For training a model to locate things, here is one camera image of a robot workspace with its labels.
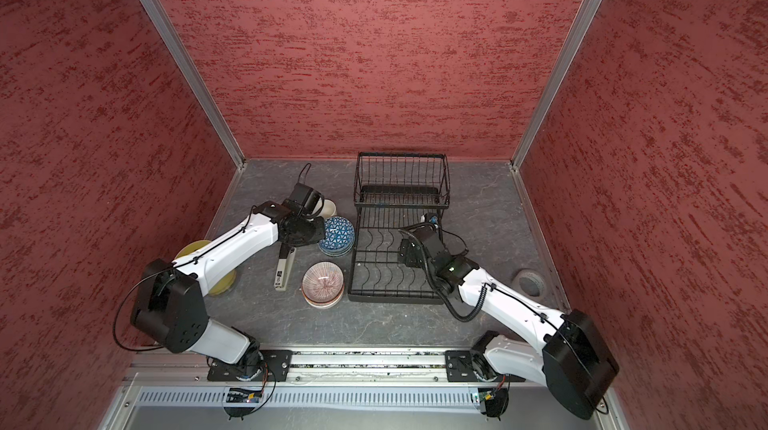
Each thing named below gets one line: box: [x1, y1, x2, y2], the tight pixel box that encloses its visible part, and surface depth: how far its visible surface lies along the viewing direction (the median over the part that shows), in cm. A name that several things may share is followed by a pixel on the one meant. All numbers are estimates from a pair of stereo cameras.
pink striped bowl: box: [301, 261, 345, 309], surface depth 84 cm
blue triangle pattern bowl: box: [318, 216, 356, 258], surface depth 91 cm
